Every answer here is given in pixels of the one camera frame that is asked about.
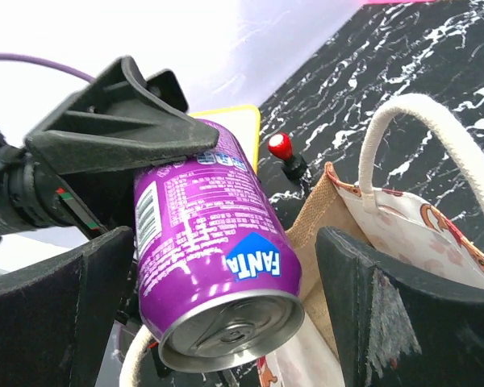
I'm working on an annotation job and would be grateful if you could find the yellow-framed whiteboard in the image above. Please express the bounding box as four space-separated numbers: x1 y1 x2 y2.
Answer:
189 105 261 173

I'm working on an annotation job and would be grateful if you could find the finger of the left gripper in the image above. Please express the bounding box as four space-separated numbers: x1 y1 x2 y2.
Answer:
146 69 189 113
24 56 219 175

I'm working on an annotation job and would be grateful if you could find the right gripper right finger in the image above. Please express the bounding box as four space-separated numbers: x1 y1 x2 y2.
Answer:
315 227 484 386

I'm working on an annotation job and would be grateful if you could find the pink tape strip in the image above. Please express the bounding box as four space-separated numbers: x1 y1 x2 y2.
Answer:
361 0 435 5

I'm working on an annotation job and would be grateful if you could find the purple Fanta can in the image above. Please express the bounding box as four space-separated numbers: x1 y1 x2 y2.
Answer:
134 127 304 372

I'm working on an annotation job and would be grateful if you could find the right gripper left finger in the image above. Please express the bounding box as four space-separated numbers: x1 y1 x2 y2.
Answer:
0 227 134 386

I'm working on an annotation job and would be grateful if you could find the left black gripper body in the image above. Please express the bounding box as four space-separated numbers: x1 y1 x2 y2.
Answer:
0 132 133 239

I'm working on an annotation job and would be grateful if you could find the burlap canvas tote bag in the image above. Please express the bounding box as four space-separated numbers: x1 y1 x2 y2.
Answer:
119 94 484 386

